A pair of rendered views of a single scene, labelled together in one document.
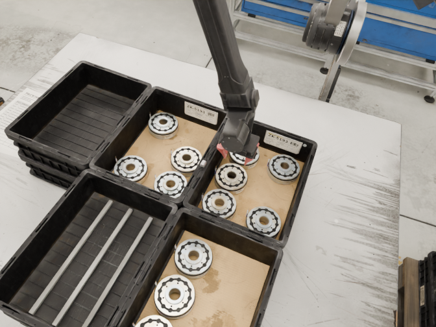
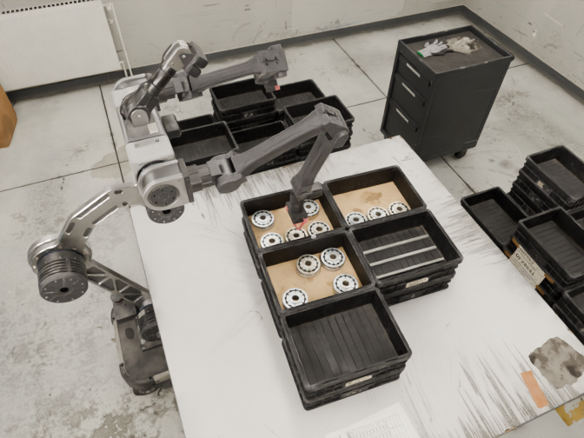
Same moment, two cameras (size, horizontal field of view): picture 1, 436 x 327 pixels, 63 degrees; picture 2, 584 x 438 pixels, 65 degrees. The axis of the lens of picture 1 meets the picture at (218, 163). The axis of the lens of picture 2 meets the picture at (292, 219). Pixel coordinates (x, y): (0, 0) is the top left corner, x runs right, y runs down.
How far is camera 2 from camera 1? 1.84 m
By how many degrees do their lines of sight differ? 68
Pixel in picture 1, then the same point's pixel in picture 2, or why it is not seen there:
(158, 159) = (320, 284)
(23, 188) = (409, 370)
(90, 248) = (399, 266)
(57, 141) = (373, 352)
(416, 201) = (116, 241)
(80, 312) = (421, 244)
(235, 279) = (345, 205)
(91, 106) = (325, 367)
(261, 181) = (280, 227)
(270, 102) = (175, 292)
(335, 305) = not seen: hidden behind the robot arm
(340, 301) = not seen: hidden behind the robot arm
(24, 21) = not seen: outside the picture
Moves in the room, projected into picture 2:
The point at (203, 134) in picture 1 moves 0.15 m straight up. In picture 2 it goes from (275, 277) to (275, 256)
